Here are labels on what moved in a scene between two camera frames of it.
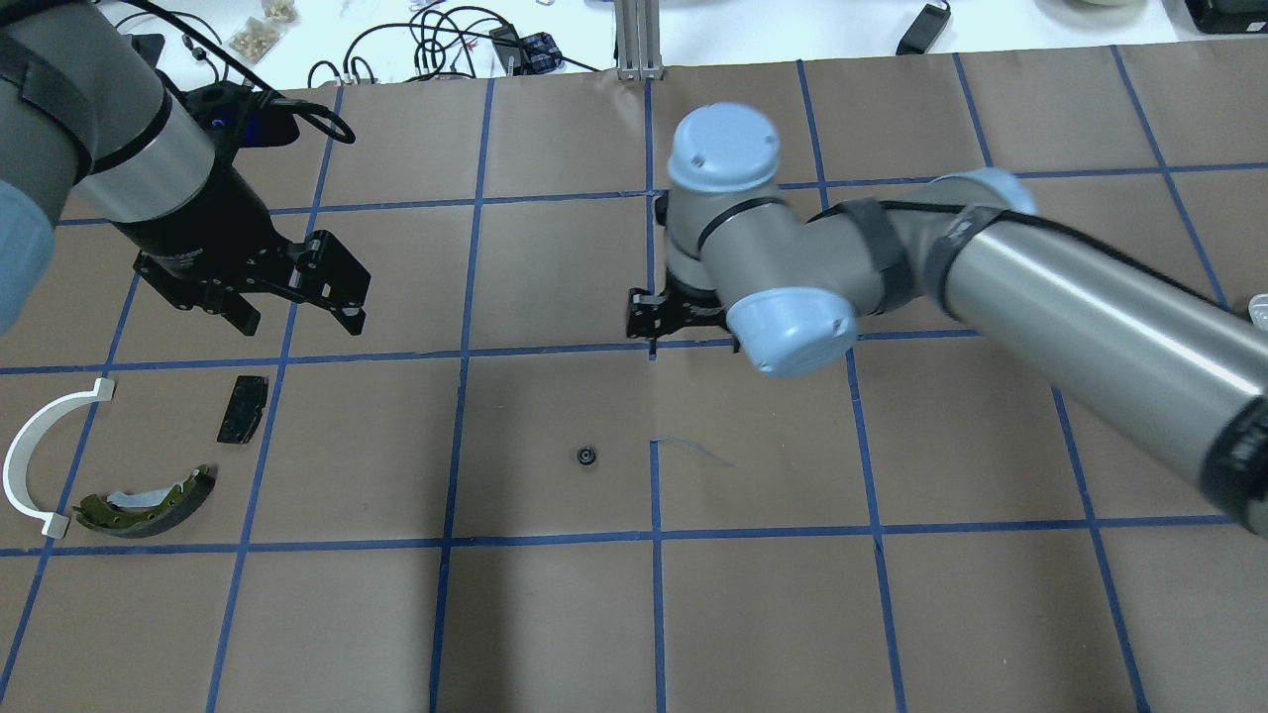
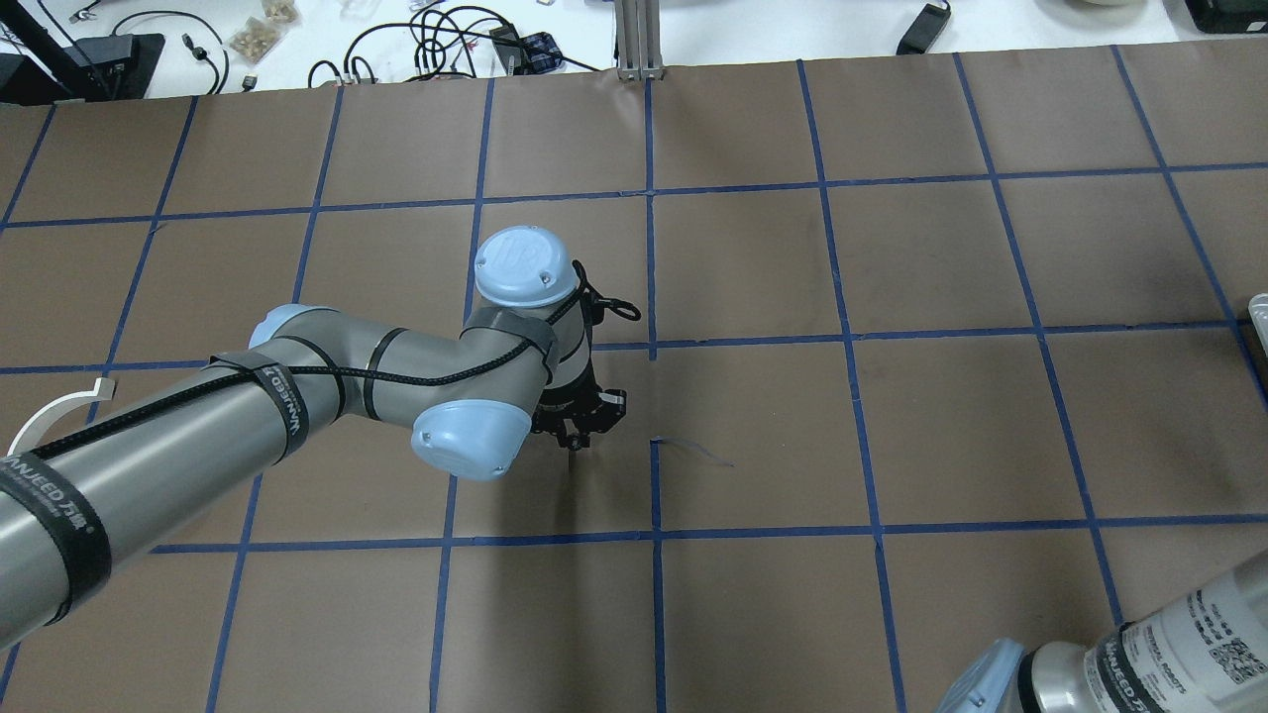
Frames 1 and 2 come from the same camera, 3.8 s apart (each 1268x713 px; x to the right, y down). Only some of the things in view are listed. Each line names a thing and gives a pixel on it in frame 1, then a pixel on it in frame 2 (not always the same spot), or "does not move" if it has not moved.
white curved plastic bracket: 18,458 does not move
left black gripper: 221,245 -> 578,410
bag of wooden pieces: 259,34 does not move
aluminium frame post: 639,41 does not move
